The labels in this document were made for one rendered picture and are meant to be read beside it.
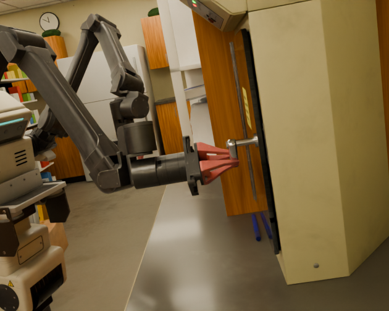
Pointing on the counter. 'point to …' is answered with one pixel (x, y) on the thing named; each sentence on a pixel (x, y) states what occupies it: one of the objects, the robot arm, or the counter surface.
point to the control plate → (205, 12)
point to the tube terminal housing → (322, 131)
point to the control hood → (226, 11)
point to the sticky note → (246, 107)
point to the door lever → (239, 145)
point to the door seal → (263, 138)
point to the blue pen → (255, 228)
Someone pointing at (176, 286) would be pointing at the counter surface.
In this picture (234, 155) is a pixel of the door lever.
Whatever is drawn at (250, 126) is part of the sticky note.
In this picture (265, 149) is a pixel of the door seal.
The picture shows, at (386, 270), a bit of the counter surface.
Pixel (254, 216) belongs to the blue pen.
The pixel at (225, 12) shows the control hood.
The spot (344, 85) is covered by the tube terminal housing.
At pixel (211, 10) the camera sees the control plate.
